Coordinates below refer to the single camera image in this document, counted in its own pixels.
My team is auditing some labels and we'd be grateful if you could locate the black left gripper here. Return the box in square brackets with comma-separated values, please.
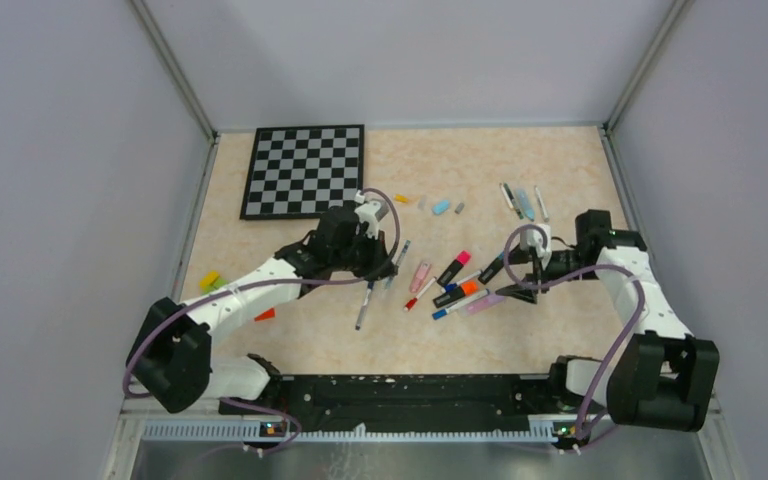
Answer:
[331, 227, 397, 282]

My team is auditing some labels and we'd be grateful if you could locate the dark blue capped pen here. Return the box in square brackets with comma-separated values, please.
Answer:
[354, 281, 375, 331]

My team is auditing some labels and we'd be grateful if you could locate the teal gel pen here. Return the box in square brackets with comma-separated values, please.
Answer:
[384, 240, 411, 290]

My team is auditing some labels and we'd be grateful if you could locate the green gel pen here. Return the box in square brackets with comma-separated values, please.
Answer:
[504, 184, 525, 220]

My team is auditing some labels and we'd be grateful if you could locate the yellow capped white pen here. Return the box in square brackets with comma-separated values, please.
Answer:
[500, 183, 514, 210]

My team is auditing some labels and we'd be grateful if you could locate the light blue tape cap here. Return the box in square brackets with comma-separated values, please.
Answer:
[431, 200, 451, 216]

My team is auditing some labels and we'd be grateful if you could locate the light blue correction tape pen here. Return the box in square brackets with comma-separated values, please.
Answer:
[516, 188, 536, 221]

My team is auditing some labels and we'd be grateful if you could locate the grey capped white marker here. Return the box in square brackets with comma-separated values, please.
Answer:
[534, 185, 550, 222]

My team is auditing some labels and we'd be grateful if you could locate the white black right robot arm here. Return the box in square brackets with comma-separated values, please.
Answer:
[501, 209, 720, 438]

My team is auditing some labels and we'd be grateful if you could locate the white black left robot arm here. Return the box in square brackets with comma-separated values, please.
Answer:
[125, 198, 396, 414]

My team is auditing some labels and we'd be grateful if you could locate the lilac highlighter pen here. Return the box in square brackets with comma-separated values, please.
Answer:
[461, 293, 506, 317]

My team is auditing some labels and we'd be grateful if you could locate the pink correction tape pen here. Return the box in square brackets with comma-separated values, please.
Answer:
[409, 260, 431, 294]

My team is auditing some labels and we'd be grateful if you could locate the blue capped black highlighter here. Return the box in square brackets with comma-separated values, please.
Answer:
[477, 254, 504, 285]

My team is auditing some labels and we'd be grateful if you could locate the orange capped black highlighter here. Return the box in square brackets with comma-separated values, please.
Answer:
[433, 280, 479, 309]

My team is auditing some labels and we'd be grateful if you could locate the pink capped black highlighter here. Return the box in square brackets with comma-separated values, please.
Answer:
[436, 250, 471, 288]

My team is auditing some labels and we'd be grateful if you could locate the blue capped white marker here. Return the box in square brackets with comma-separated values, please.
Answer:
[431, 289, 490, 320]

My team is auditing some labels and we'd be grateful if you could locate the small orange block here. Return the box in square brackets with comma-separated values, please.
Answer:
[253, 308, 275, 322]

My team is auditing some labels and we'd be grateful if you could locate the black white checkerboard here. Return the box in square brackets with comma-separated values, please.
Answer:
[239, 124, 365, 221]

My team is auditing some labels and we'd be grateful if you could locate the green yellow block stack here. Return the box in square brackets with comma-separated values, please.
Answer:
[198, 270, 227, 295]

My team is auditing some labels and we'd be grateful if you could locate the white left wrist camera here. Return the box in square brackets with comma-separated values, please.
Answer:
[354, 191, 390, 239]

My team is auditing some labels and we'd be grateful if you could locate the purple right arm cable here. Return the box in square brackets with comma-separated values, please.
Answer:
[503, 223, 647, 452]

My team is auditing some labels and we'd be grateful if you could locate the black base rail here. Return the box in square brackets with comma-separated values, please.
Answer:
[254, 374, 581, 433]

